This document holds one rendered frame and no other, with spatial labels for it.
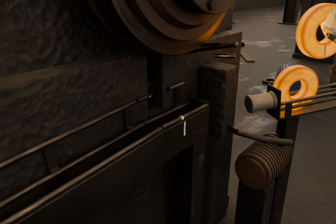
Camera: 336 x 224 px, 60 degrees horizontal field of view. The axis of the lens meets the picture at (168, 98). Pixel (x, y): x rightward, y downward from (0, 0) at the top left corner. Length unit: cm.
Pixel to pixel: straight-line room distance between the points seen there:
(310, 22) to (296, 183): 111
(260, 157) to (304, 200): 79
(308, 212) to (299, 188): 18
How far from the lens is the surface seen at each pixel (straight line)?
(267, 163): 98
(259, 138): 99
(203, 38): 76
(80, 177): 59
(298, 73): 104
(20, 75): 62
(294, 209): 166
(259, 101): 98
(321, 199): 178
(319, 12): 94
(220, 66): 91
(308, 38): 94
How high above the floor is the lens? 103
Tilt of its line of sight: 21 degrees down
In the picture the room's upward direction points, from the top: straight up
